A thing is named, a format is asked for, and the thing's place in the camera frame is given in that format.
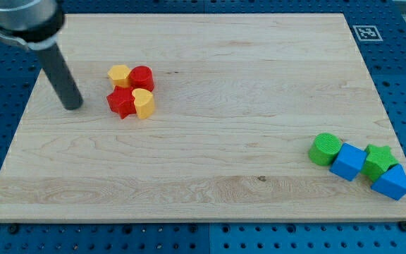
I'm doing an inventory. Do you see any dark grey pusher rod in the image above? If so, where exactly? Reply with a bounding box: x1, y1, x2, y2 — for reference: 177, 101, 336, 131
35, 43, 83, 110

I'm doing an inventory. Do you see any red star block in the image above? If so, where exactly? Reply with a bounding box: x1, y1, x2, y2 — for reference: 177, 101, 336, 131
106, 86, 136, 119

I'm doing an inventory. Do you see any yellow heart block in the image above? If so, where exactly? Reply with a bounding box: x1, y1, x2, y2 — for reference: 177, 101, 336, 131
132, 88, 156, 119

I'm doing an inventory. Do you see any green star block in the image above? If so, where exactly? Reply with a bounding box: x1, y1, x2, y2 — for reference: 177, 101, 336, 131
361, 144, 399, 182

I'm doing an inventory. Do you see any yellow hexagon block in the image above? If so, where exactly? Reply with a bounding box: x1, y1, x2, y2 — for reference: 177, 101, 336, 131
107, 65, 131, 89

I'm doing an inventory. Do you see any red cylinder block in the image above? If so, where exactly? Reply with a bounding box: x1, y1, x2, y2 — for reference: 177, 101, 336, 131
128, 66, 154, 92

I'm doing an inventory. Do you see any light wooden board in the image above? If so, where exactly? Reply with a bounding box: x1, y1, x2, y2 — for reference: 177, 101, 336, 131
0, 13, 406, 224

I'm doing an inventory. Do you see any green cylinder block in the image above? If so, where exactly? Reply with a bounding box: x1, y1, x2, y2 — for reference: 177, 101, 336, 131
308, 133, 342, 166

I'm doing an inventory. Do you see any blue cube block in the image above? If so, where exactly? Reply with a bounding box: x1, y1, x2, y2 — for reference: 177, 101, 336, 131
329, 143, 367, 181

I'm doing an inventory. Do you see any white fiducial marker tag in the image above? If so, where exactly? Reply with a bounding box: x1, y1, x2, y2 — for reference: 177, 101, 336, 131
352, 25, 383, 42

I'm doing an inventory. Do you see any blue triangle block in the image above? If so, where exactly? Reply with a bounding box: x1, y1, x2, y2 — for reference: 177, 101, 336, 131
371, 164, 406, 200

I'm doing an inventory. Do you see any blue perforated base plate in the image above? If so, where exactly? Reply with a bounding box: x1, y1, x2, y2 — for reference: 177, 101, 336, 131
0, 1, 406, 253

